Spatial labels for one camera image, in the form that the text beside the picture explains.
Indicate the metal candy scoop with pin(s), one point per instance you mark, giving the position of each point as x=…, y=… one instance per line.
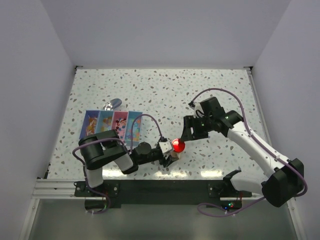
x=112, y=104

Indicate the clear plastic jar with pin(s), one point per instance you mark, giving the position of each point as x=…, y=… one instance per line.
x=175, y=155

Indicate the star candies pile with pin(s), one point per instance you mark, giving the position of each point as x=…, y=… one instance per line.
x=133, y=129

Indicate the four-compartment candy tray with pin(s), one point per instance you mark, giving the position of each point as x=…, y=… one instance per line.
x=100, y=114

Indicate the red jar lid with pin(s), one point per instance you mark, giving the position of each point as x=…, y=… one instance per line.
x=178, y=145

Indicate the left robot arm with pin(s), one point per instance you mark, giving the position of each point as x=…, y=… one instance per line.
x=97, y=150

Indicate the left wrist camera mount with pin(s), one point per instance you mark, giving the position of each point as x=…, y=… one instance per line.
x=166, y=147

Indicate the aluminium frame rail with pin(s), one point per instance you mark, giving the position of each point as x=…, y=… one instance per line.
x=166, y=136

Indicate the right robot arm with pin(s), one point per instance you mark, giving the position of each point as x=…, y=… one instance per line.
x=282, y=177

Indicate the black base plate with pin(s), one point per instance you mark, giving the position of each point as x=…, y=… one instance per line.
x=170, y=192

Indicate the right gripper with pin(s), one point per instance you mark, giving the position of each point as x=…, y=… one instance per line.
x=190, y=121

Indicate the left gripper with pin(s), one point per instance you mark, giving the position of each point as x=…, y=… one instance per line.
x=169, y=160

